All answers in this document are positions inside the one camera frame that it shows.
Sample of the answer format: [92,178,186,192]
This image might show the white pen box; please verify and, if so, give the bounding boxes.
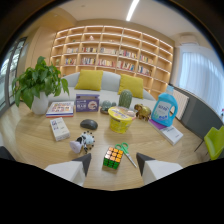
[49,116,71,142]

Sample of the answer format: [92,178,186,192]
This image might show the purple cardboard box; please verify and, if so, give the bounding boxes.
[75,93,101,113]

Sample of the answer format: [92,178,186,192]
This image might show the black white spotted toy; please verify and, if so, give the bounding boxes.
[76,130,96,154]

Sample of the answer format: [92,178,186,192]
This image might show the white book purple edge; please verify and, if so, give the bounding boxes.
[148,118,185,147]

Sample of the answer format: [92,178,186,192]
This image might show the colourful Rubik's cube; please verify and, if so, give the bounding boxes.
[102,145,125,171]

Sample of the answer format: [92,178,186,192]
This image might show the dark grey computer mouse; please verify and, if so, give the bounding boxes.
[79,118,99,131]

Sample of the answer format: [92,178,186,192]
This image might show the golden elephant figurine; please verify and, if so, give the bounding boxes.
[133,103,153,122]

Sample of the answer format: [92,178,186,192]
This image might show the blue detergent bottle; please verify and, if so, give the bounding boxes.
[150,84,179,128]

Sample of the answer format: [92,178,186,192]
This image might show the yellow instant noodle cup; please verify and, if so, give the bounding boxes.
[107,106,134,135]

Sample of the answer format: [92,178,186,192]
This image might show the colourful flat book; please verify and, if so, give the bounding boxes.
[45,101,75,119]

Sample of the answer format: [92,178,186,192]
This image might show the lime green chair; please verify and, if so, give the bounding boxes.
[194,125,224,162]

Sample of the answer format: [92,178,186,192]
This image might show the white radiator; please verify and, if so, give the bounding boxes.
[172,88,190,122]

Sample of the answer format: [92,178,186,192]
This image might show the small round cactus pot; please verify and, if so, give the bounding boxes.
[99,100,117,115]

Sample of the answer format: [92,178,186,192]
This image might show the tall green cactus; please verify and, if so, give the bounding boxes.
[118,89,134,109]

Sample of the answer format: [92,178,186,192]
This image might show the yellow cushion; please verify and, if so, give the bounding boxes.
[73,69,104,92]
[117,73,145,100]

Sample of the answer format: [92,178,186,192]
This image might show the grey sofa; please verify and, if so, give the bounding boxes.
[47,70,158,112]

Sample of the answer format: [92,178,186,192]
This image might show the green potted plant white pot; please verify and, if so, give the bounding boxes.
[11,55,70,116]

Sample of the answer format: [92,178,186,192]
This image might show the white window curtain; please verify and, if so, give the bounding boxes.
[175,45,224,116]

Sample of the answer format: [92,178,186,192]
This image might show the white air conditioner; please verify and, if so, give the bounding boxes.
[177,32,202,48]

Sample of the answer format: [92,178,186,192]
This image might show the ceiling strip light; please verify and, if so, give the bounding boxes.
[125,0,141,22]

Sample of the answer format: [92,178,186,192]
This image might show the green handled scissors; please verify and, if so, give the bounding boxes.
[114,142,138,169]

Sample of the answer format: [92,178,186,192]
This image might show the wooden bookshelf wall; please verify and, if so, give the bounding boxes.
[49,25,175,101]

